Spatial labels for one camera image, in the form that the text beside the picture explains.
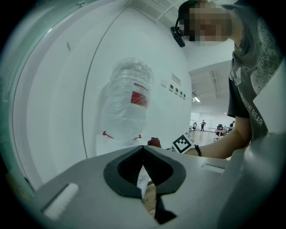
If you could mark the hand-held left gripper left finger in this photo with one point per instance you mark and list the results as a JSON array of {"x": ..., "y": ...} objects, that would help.
[{"x": 89, "y": 196}]

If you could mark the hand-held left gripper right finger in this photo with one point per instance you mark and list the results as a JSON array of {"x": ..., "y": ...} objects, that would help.
[{"x": 194, "y": 190}]

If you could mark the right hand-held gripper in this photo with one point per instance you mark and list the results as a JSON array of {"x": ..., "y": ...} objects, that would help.
[{"x": 183, "y": 143}]

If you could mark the person's right forearm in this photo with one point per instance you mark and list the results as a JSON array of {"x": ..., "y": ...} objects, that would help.
[{"x": 225, "y": 143}]

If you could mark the black office chair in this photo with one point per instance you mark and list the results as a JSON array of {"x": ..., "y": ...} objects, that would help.
[{"x": 220, "y": 128}]

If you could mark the clear plastic bag of bottles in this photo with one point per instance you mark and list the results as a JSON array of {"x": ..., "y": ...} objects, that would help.
[{"x": 125, "y": 100}]

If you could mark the dark grey printed T-shirt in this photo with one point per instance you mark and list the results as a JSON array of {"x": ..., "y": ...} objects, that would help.
[{"x": 245, "y": 100}]

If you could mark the person's head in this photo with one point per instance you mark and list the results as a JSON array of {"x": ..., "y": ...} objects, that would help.
[{"x": 210, "y": 22}]

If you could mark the white wall switch plate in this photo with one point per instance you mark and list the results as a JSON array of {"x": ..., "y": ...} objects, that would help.
[{"x": 163, "y": 82}]

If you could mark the wall sign plate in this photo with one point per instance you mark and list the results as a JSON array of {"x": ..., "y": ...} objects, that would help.
[{"x": 176, "y": 78}]

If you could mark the black head-mounted camera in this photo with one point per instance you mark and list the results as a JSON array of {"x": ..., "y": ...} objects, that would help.
[{"x": 178, "y": 35}]

